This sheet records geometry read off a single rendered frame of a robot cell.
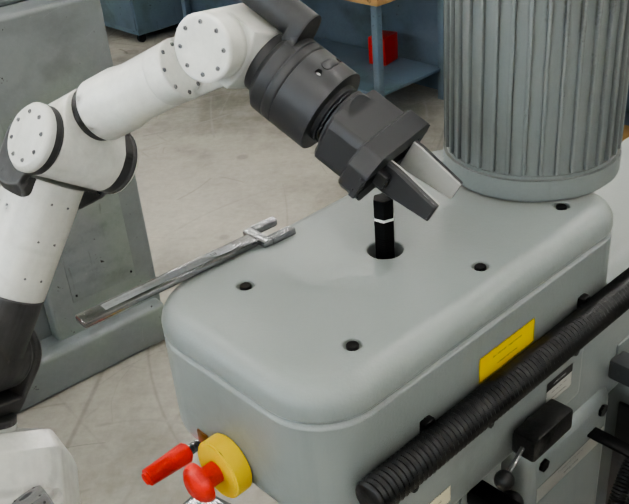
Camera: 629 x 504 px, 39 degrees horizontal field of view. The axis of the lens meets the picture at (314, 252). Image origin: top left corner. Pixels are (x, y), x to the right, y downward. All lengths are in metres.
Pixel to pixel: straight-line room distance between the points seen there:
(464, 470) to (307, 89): 0.42
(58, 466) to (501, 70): 0.67
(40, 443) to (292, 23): 0.58
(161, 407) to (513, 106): 2.94
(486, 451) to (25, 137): 0.60
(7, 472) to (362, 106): 0.58
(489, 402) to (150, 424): 2.89
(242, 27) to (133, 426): 2.92
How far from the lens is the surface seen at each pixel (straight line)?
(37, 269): 1.06
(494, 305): 0.84
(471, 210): 0.96
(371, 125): 0.82
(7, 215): 1.04
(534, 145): 0.95
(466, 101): 0.96
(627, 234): 1.19
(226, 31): 0.82
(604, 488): 1.45
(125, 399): 3.80
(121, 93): 0.95
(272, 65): 0.83
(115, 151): 1.03
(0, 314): 1.06
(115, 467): 3.50
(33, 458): 1.09
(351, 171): 0.79
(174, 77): 0.92
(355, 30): 7.01
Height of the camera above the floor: 2.35
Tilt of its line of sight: 31 degrees down
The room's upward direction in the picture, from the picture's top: 5 degrees counter-clockwise
